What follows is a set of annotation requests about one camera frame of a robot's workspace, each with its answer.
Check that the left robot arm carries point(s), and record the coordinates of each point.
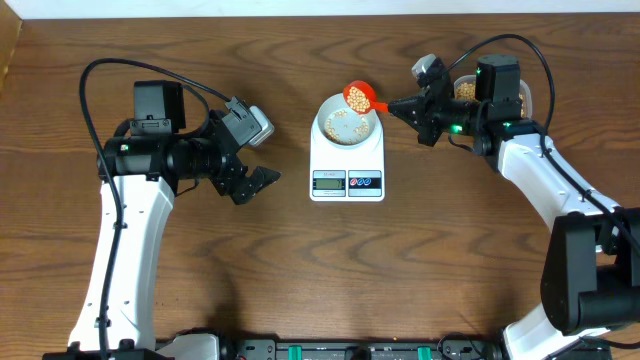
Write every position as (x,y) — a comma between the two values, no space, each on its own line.
(142,166)

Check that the white digital kitchen scale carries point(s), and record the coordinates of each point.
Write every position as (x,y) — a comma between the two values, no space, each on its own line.
(341,173)

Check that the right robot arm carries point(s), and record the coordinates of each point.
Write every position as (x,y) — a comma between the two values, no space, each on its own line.
(590,280)

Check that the pale grey bowl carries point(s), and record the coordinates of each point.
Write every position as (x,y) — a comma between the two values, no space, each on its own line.
(337,102)

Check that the soybeans in scoop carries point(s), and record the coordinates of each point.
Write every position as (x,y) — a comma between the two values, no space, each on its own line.
(357,100)

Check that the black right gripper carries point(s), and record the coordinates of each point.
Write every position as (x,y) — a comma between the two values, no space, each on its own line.
(424,107)

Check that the red measuring scoop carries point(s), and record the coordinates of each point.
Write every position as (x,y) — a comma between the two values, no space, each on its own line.
(370,93)

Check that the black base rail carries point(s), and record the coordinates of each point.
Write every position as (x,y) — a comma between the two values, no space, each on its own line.
(360,350)

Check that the soybeans in container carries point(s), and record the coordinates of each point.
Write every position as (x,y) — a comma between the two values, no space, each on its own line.
(466,91)

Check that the brown cardboard box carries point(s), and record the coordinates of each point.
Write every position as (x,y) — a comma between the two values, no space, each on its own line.
(10,28)

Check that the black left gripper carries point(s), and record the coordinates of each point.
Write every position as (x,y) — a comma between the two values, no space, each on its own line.
(226,182)

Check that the clear plastic container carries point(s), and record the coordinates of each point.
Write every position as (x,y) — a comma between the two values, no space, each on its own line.
(467,90)

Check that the soybeans in bowl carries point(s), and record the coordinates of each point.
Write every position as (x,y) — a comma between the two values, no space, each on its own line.
(345,127)

